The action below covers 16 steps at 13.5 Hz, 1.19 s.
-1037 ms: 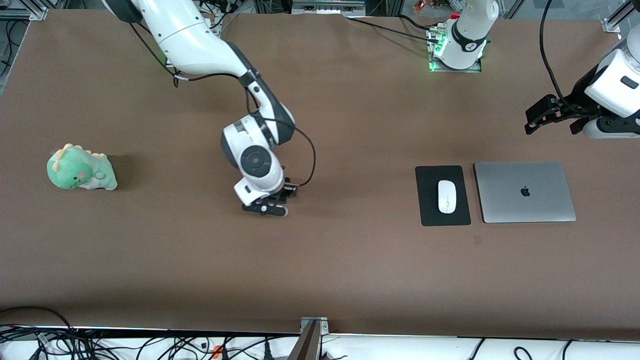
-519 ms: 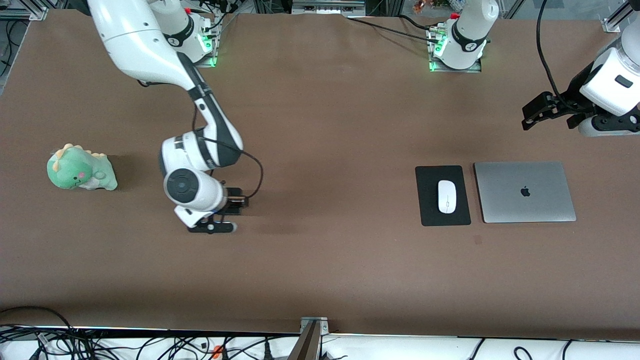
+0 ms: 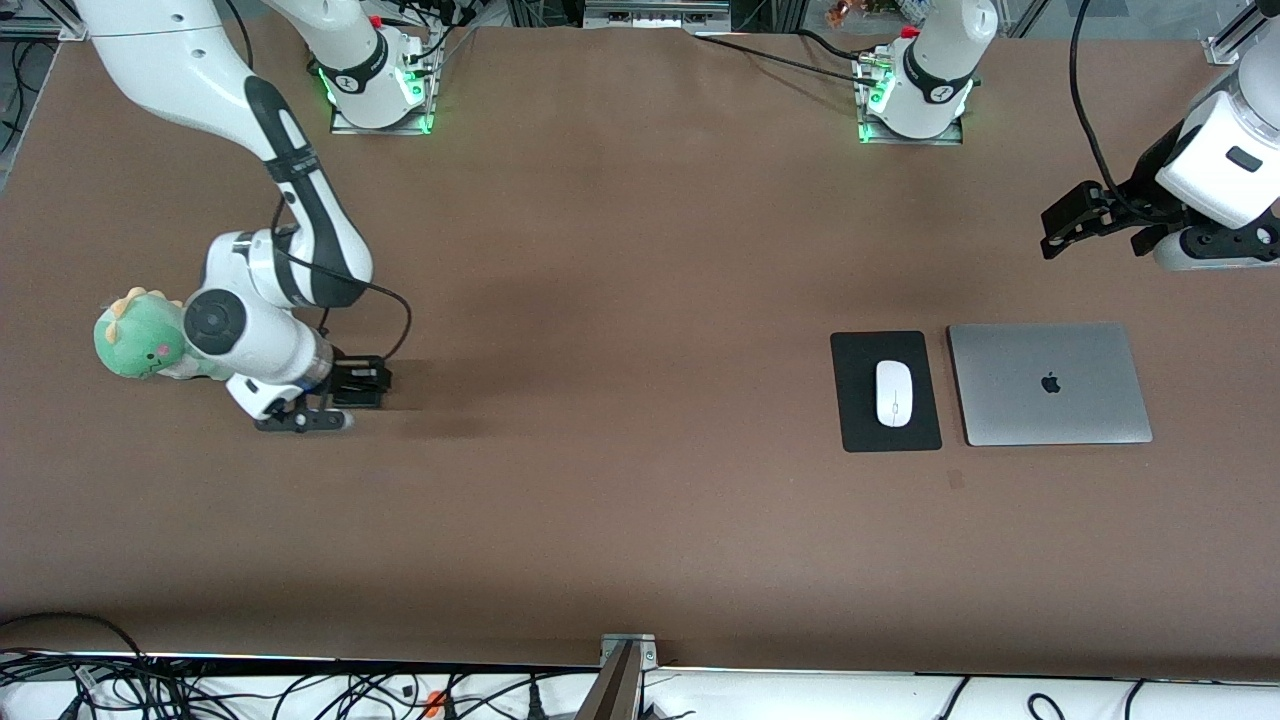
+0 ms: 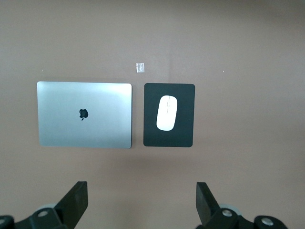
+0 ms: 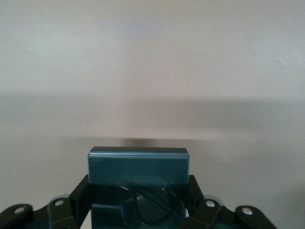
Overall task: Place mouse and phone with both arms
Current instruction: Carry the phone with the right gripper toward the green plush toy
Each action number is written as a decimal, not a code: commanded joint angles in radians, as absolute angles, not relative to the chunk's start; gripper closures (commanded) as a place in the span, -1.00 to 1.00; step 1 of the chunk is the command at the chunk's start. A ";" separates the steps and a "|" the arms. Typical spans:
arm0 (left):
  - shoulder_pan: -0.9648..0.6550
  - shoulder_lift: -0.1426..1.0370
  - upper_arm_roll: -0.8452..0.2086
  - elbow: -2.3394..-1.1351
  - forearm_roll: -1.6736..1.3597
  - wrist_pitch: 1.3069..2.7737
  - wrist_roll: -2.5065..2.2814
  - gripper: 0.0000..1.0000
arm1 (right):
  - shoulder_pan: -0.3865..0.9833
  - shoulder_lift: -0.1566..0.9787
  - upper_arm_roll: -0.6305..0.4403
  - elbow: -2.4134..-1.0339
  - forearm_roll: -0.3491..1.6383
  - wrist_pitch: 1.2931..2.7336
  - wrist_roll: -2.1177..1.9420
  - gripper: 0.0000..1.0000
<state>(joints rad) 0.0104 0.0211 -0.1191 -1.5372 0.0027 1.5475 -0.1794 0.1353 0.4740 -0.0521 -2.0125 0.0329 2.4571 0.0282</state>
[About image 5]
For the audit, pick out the black phone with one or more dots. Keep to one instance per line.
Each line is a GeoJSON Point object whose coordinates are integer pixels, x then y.
{"type": "Point", "coordinates": [138, 169]}

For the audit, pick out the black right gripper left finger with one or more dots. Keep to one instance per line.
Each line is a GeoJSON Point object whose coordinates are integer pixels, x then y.
{"type": "Point", "coordinates": [78, 198]}

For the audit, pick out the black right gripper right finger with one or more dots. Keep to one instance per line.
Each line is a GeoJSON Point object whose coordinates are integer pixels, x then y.
{"type": "Point", "coordinates": [197, 198]}

